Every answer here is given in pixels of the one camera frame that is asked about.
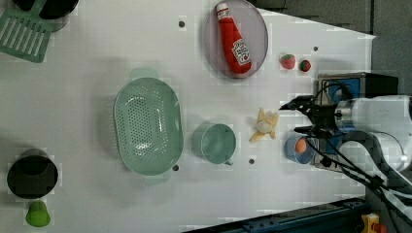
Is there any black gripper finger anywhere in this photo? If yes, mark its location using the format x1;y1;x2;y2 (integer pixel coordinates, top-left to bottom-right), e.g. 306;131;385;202
293;125;324;136
280;95;314;111

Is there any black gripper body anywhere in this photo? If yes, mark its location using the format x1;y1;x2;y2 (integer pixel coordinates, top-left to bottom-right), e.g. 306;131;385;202
303;105;338;134

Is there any plush peeled banana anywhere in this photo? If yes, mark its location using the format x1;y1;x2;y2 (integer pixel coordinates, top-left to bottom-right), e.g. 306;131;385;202
250;109;279;143

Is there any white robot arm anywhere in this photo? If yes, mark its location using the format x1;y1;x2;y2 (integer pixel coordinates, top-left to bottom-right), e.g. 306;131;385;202
282;95;412;222

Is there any orange ball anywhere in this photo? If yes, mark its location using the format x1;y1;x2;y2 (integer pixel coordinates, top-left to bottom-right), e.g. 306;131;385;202
295;138;307;153

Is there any blue bowl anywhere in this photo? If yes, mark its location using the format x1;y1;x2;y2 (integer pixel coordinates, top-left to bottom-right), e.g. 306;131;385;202
285;135;316;164

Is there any dark red plush strawberry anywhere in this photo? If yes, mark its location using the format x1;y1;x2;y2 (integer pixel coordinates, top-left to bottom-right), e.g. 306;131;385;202
299;60;312;72

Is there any light red plush strawberry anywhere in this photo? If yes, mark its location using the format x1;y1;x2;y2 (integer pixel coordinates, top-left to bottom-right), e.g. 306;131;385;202
280;54;295;70

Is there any plush red ketchup bottle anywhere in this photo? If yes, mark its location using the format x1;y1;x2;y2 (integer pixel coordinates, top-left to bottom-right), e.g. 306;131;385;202
216;2;252;74

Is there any green measuring cup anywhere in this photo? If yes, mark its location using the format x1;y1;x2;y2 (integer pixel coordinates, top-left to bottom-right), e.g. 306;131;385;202
191;122;237;166

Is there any grey round plate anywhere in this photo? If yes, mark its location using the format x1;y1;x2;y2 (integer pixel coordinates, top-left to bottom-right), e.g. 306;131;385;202
203;0;268;79

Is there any yellow red emergency button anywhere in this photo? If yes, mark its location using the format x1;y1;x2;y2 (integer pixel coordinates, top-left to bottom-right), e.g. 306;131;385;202
361;213;388;233

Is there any green colander basket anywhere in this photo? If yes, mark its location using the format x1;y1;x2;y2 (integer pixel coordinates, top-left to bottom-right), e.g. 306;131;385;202
113;68;184;184

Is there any black pot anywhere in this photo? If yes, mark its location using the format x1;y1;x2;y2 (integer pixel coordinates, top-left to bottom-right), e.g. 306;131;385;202
13;0;80;32

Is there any black cylinder cup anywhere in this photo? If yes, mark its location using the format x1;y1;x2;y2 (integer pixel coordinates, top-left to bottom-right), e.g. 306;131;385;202
7;149;58;199

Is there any lime green small cup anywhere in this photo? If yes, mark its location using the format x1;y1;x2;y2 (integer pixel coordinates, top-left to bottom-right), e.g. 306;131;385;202
25;201;51;227

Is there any green slotted spatula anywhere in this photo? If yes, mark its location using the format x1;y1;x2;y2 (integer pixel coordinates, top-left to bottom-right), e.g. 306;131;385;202
0;0;52;63

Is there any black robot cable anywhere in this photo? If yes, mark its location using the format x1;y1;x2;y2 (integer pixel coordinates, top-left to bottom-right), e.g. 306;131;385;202
305;81;412;233

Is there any blue aluminium frame rail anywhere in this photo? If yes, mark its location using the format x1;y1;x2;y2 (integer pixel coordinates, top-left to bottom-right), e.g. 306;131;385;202
186;198;370;233

